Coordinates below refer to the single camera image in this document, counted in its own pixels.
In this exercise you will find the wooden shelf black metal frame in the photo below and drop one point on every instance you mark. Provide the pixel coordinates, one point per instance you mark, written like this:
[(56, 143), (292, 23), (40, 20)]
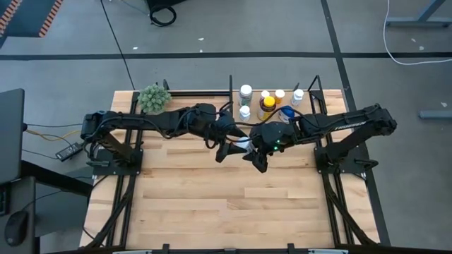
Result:
[(307, 121)]

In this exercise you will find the dark grey monitor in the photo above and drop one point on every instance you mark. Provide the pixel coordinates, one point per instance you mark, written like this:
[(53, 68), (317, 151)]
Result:
[(10, 134)]

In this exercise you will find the black computer mouse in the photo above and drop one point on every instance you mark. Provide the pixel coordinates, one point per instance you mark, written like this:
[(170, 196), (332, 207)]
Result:
[(16, 227)]

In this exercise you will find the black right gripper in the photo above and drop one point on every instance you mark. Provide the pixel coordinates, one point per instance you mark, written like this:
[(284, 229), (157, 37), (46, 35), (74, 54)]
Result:
[(272, 135)]

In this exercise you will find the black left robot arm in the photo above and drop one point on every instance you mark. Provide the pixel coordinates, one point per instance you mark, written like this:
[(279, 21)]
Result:
[(148, 120)]

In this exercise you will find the orange pill vial white cap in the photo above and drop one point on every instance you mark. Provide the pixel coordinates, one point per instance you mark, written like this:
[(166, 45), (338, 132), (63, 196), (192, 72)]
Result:
[(279, 93)]

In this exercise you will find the large bottle green label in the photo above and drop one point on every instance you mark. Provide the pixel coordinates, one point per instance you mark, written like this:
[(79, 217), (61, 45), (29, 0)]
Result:
[(245, 90)]

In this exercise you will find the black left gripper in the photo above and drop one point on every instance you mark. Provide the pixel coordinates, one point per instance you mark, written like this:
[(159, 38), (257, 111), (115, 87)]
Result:
[(220, 128)]

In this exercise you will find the dark mat orange striped edge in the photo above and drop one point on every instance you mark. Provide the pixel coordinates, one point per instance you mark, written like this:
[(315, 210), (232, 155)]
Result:
[(24, 17)]

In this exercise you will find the black aluminium table frame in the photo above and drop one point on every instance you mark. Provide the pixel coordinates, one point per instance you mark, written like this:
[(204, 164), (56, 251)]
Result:
[(197, 93)]

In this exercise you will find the black desk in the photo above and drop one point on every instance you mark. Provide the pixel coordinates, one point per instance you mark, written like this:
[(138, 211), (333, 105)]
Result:
[(17, 197)]

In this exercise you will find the white bottle blue label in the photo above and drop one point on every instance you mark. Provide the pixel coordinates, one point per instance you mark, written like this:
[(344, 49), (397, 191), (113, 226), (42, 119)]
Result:
[(244, 113)]

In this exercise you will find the small pink bottle white cap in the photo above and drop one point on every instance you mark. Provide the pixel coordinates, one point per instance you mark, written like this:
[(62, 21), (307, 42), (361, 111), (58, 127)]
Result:
[(264, 94)]

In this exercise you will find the artificial green plant white pot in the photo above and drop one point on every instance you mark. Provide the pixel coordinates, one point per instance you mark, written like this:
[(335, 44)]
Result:
[(154, 98)]

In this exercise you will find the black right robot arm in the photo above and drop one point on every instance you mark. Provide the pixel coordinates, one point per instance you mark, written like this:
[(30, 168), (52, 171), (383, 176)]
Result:
[(353, 125)]

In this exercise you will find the white medicine bottle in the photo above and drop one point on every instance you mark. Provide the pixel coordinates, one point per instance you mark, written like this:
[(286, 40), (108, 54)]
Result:
[(298, 93)]

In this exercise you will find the black power adapter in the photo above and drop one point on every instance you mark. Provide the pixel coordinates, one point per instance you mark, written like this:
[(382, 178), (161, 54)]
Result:
[(69, 151)]

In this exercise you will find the white jar blue lid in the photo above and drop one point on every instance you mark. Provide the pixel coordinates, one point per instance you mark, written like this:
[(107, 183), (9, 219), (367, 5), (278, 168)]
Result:
[(286, 112)]

